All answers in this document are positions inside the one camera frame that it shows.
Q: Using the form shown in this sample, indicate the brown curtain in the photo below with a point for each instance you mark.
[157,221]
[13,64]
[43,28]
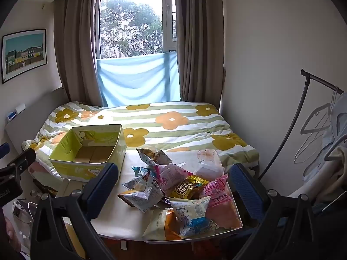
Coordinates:
[200,46]
[76,46]

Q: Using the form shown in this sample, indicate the cream hanging garment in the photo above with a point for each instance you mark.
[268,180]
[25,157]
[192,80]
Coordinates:
[333,178]

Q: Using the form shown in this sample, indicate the pink white snack packet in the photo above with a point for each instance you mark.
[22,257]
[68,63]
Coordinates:
[173,174]

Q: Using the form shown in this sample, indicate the light blue hanging garment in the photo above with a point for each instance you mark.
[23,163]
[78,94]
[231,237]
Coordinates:
[336,119]

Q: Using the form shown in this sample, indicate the white lint roller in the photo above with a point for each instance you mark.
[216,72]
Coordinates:
[16,111]

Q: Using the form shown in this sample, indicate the eyeglasses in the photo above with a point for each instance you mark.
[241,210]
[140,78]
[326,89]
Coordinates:
[21,211]

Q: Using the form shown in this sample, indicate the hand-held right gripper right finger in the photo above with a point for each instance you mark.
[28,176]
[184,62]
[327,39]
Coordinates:
[246,192]

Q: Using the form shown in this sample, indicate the large pink snack packet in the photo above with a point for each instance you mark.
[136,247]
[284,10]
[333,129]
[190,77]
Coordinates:
[225,214]

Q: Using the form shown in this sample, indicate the silver crumpled snack packet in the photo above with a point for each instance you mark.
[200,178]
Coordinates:
[151,155]

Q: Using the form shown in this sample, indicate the gold snack packet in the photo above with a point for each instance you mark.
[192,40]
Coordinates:
[187,188]

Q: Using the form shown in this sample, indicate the white crumpled snack packet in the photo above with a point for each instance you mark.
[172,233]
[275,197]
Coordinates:
[143,197]

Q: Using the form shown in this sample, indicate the blue silver snack packet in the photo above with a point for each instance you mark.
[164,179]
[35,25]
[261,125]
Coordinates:
[137,178]

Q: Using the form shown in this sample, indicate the blue white snack packet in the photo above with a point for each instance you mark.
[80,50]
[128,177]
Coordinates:
[192,214]

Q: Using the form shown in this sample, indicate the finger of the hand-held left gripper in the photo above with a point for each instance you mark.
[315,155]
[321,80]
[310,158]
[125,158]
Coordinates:
[23,159]
[4,149]

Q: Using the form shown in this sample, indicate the light blue cloth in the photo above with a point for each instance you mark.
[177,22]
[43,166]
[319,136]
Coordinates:
[135,78]

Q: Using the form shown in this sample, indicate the yellow-green cardboard box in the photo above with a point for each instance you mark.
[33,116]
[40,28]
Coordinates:
[89,154]

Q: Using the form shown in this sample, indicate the framed wall picture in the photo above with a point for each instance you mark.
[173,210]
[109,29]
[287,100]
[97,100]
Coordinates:
[24,54]

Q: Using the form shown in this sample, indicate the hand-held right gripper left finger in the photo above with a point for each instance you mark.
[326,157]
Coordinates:
[103,187]

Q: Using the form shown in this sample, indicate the grey headboard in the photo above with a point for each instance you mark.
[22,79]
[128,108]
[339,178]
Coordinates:
[35,116]

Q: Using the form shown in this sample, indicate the black clothes rack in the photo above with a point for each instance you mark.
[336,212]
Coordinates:
[301,103]

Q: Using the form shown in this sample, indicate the window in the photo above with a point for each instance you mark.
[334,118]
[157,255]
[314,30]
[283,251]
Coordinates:
[130,19]

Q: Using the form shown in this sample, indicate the floral striped blanket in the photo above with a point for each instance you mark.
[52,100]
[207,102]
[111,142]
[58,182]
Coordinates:
[173,130]

